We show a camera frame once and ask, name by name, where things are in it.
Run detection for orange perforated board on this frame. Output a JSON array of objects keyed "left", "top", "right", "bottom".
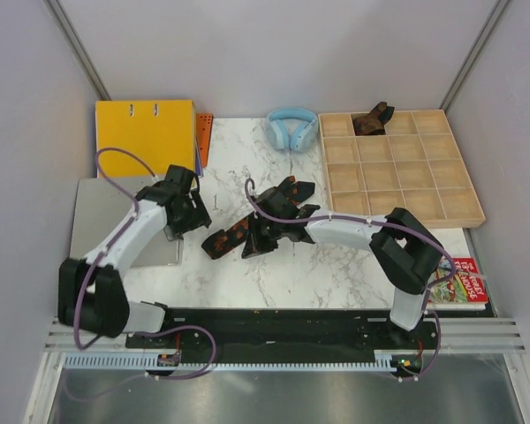
[{"left": 196, "top": 113, "right": 214, "bottom": 168}]

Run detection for white cable duct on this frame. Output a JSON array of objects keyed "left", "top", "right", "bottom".
[{"left": 63, "top": 352, "right": 409, "bottom": 372}]

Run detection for red treehouse book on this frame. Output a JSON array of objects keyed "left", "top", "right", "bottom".
[{"left": 428, "top": 257, "right": 489, "bottom": 311}]

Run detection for yellow ring binder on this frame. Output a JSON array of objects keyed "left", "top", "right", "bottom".
[{"left": 95, "top": 100, "right": 196, "bottom": 175}]

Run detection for light blue headphones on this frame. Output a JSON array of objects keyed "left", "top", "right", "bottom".
[{"left": 265, "top": 108, "right": 319, "bottom": 153}]

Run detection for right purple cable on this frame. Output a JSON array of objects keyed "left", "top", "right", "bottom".
[{"left": 244, "top": 178, "right": 456, "bottom": 383}]

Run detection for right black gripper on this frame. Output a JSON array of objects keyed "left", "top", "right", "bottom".
[{"left": 243, "top": 213, "right": 284, "bottom": 258}]

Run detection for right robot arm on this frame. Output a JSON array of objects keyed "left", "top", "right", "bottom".
[{"left": 244, "top": 178, "right": 446, "bottom": 348}]

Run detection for black orange floral tie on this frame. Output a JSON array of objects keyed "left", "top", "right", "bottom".
[{"left": 201, "top": 175, "right": 317, "bottom": 261}]

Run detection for wooden compartment tray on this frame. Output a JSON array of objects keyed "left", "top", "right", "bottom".
[{"left": 319, "top": 110, "right": 486, "bottom": 229}]

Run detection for brown rolled tie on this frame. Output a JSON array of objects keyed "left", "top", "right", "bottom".
[{"left": 352, "top": 102, "right": 395, "bottom": 136}]

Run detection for purple notebook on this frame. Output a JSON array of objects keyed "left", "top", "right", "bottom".
[{"left": 194, "top": 138, "right": 203, "bottom": 177}]

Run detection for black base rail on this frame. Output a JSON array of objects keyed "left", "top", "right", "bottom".
[{"left": 125, "top": 308, "right": 437, "bottom": 361}]

